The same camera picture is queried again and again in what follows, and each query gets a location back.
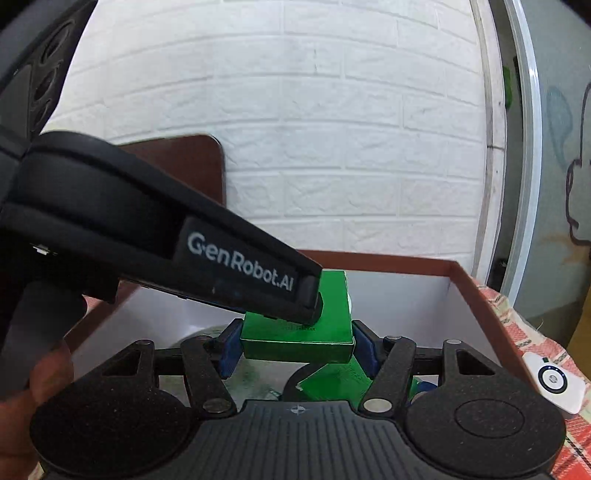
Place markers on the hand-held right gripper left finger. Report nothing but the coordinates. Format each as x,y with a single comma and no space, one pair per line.
231,350

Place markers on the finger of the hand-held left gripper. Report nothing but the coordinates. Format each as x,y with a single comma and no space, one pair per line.
295,324

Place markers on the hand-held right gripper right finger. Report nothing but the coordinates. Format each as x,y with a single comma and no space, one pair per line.
362,346

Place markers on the green box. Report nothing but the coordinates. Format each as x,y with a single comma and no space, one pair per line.
332,323

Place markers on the large floral gift box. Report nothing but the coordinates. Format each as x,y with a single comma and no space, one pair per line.
406,300

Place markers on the person's left hand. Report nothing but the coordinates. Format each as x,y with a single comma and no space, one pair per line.
51,369

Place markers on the brown wooden chair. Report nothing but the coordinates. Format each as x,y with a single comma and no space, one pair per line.
184,161

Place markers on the white round button device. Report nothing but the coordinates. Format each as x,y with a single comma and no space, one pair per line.
551,381

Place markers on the grey door with cartoon drawing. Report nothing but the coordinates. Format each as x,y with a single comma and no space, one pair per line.
563,207

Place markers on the white door frame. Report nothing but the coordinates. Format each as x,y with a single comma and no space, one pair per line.
524,138

